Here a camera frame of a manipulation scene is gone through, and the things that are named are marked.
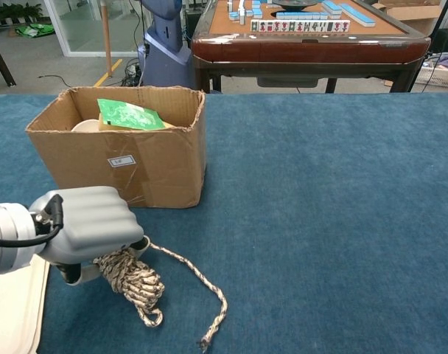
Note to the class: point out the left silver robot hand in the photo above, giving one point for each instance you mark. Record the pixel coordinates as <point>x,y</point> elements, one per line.
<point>95,217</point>

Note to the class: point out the black table leg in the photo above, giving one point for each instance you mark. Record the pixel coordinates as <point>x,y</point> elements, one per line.
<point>1,62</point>

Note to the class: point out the white plastic basket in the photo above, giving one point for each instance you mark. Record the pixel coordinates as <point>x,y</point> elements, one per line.
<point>439,75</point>

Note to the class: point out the white paper cup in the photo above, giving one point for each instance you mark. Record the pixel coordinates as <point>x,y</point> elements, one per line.
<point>85,126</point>

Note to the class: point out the green snack packet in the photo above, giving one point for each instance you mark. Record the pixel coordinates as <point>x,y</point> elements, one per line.
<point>36,30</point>

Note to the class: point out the face-up mahjong tile row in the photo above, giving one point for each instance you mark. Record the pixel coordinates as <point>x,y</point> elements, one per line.
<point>301,26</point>

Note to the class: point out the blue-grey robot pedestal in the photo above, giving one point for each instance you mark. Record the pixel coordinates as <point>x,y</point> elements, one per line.
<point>165,66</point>

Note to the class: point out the brown mahjong table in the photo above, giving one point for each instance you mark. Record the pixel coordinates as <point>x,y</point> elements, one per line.
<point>301,48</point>

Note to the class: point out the blue felt table mat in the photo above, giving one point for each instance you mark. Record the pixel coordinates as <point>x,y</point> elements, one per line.
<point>320,184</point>

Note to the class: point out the yellow sponge block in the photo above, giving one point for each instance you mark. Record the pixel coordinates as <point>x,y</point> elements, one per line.
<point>103,124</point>

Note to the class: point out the potted green plants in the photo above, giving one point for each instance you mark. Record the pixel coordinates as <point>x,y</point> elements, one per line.
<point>14,13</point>

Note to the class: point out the white framed glass partition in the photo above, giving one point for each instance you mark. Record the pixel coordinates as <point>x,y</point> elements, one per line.
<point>84,22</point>

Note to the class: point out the black mahjong table centre dish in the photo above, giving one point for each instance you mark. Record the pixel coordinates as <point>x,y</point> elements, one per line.
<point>294,3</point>

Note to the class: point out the open cardboard box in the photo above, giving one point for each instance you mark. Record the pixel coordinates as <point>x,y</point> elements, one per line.
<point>412,13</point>

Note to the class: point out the wooden pole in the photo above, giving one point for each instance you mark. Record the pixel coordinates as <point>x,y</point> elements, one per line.
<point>107,44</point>

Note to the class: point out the green foil packet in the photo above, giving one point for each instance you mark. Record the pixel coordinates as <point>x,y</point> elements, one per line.
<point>128,114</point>

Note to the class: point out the brown cardboard box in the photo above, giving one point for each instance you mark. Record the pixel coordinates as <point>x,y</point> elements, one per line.
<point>165,169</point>

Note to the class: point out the blue-backed mahjong tile wall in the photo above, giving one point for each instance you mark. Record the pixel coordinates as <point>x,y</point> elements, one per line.
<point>358,14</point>
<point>301,15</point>

